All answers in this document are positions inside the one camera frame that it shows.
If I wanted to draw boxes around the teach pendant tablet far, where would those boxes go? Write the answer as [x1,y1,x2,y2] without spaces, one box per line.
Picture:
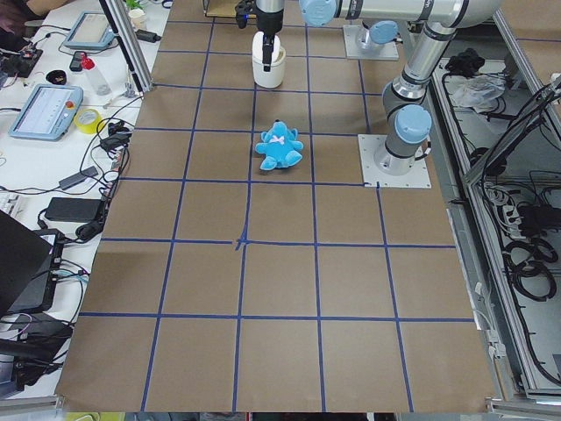
[63,11,115,51]

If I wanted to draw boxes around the coiled black cables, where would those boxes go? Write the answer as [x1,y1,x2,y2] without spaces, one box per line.
[499,236,560,303]

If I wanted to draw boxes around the black laptop computer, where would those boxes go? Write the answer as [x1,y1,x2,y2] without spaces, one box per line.
[1,213,63,316]

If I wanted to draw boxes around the teach pendant tablet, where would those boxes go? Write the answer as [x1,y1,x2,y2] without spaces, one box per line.
[63,11,115,51]
[8,84,83,141]

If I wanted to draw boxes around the black gripper body, image-right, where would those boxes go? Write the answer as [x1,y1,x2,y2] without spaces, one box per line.
[254,0,285,33]

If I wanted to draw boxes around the aluminium frame post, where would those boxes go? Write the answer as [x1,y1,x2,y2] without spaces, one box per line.
[99,0,153,94]

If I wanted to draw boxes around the yellow tape roll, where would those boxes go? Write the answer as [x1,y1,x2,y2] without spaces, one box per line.
[73,108,104,134]

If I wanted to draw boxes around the black cloth bundle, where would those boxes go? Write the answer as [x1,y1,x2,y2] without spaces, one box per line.
[444,47,486,78]

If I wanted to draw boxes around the clear plastic bottle red cap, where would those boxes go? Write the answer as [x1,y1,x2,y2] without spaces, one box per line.
[81,53,111,96]

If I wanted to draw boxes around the black bowl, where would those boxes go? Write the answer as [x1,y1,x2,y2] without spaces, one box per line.
[46,69,67,86]

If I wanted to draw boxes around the teach pendant tablet near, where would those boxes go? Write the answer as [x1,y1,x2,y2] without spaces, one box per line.
[8,84,83,141]

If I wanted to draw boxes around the white crumpled cloth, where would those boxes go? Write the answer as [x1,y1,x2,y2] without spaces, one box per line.
[451,75,506,113]

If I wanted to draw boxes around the black gripper body, image-left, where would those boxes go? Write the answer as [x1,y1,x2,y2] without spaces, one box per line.
[235,0,255,29]

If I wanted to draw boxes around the black power adapter brick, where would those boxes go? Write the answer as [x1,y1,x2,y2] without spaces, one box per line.
[45,197,103,222]

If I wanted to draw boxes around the blue teddy bear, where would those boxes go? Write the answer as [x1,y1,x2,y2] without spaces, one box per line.
[255,119,303,171]

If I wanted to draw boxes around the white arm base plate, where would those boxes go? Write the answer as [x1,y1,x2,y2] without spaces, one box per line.
[358,134,431,189]
[343,20,399,61]

